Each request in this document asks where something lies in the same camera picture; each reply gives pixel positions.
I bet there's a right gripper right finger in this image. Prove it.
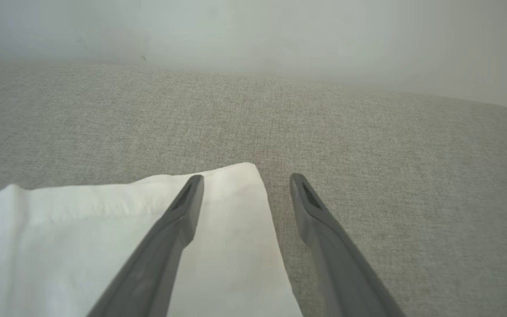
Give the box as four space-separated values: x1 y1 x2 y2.
290 173 406 317

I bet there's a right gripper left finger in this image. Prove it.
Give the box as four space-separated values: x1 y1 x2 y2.
87 175 205 317

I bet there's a red Bulls jersey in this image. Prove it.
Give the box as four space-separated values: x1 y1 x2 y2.
0 162 303 317

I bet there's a grey fabric sofa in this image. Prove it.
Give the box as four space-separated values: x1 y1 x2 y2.
0 57 507 317

